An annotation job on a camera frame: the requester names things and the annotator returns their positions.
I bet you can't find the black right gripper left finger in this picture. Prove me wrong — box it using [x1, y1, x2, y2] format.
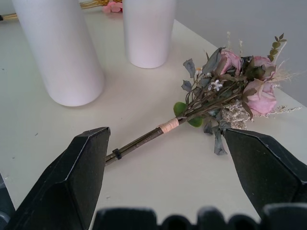
[4, 126, 111, 230]

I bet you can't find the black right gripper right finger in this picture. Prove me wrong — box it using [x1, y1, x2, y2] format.
[222, 128, 307, 209]

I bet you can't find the tall white cylindrical vase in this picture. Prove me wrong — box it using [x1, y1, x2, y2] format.
[11, 0, 106, 107]

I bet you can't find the short white cylindrical vase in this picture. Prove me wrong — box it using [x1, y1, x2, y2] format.
[122, 0, 176, 69]

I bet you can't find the pink rose bouquet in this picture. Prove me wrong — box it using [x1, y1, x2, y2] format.
[105, 31, 303, 167]

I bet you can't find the pink and gold flower bunch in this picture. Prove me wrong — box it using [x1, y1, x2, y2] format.
[0, 0, 123, 23]

